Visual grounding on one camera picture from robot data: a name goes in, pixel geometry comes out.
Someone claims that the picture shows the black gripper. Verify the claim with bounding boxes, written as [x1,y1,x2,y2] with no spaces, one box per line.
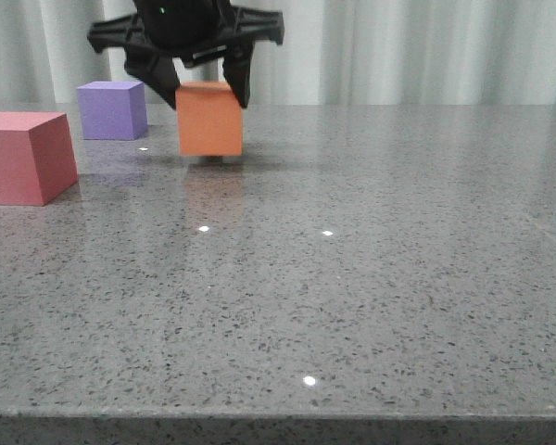
[87,1,284,109]

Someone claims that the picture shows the orange foam cube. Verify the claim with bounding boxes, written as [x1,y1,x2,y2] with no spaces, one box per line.
[175,82,243,157]

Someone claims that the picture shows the purple foam cube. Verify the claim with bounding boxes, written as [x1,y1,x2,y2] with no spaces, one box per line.
[77,81,147,140]

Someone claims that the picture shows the white pleated curtain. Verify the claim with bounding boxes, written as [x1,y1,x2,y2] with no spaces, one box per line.
[0,1,556,105]

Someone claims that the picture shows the pink foam cube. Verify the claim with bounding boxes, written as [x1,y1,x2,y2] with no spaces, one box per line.
[0,111,78,206]

